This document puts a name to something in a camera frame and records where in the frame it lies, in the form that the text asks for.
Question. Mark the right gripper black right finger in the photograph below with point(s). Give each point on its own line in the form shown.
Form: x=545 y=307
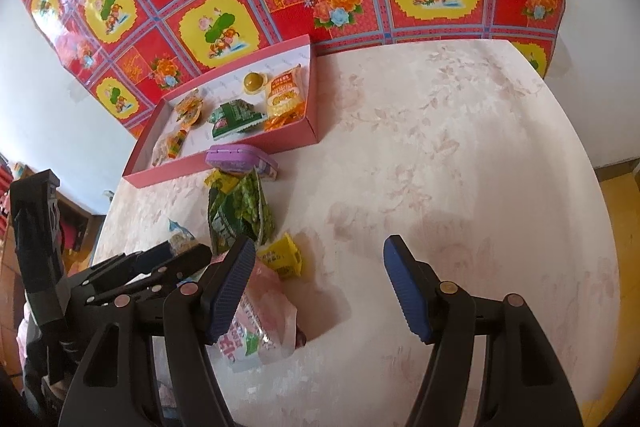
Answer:
x=523 y=381

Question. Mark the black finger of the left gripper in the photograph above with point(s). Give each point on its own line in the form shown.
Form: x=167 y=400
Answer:
x=145 y=285
x=124 y=267

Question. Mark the blue-topped clear jelly pack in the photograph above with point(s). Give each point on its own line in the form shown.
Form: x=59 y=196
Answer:
x=180 y=238

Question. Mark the pink drink pouch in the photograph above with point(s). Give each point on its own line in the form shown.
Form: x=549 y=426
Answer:
x=264 y=328

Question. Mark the light green snack packet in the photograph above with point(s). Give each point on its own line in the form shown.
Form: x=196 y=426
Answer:
x=244 y=211

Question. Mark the yellow candy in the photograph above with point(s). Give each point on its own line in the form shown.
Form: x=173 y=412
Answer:
x=222 y=181
x=283 y=257

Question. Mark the clear pastel candy pack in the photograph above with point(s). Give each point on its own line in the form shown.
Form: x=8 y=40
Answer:
x=169 y=146

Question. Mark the purple mint tin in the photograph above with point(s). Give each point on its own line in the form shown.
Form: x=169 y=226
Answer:
x=242 y=159

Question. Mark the dark green snack packet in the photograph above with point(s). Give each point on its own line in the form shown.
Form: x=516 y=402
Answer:
x=234 y=117

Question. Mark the wooden bookshelf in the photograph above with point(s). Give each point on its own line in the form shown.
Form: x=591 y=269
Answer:
x=79 y=230

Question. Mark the round orange jelly cup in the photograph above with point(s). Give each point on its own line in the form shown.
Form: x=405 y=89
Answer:
x=189 y=109

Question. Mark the pink shallow cardboard box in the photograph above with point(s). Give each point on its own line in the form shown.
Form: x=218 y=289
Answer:
x=219 y=86

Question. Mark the yellow-green egg yolk pastry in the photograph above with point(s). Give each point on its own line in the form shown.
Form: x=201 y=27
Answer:
x=254 y=82

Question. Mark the orange cracker packet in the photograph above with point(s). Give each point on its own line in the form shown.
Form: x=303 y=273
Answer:
x=285 y=98

